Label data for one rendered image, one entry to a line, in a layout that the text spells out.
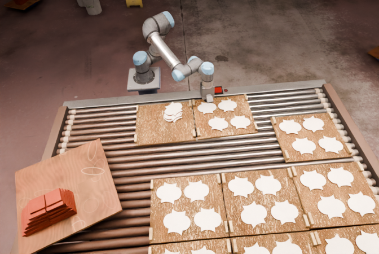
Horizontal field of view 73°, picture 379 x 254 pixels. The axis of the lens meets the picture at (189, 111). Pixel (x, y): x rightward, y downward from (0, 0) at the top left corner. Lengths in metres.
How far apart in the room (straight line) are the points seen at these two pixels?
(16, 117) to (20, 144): 0.46
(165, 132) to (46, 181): 0.76
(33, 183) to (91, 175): 0.32
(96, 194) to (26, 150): 1.95
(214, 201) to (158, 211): 0.31
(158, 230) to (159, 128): 0.66
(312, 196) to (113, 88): 2.71
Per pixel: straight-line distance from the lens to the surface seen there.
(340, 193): 1.72
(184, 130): 1.75
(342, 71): 4.01
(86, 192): 1.55
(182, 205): 1.51
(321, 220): 1.61
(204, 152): 1.67
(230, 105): 1.88
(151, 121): 1.83
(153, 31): 1.72
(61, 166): 1.70
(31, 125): 3.59
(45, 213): 1.44
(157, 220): 1.50
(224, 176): 1.55
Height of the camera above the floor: 2.35
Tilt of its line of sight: 50 degrees down
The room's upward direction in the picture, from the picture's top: 4 degrees counter-clockwise
